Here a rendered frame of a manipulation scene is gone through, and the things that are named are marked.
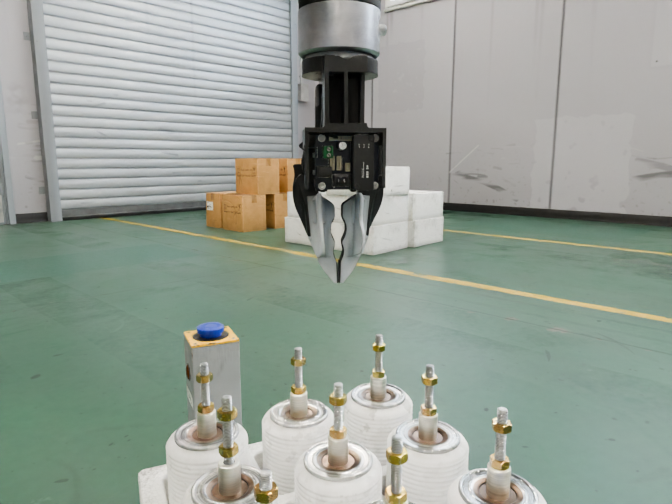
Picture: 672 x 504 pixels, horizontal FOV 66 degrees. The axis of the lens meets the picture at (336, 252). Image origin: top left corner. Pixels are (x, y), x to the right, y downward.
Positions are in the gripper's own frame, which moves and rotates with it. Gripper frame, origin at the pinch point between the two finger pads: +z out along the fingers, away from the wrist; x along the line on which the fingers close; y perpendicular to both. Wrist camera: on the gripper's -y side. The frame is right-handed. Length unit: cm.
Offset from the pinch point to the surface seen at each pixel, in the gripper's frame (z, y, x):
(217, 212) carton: 33, -403, -64
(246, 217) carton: 34, -374, -37
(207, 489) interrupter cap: 21.1, 4.6, -13.4
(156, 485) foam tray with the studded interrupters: 28.4, -7.6, -21.7
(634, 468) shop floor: 46, -31, 60
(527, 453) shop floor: 46, -38, 42
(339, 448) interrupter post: 19.2, 1.7, 0.0
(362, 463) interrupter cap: 21.0, 1.9, 2.5
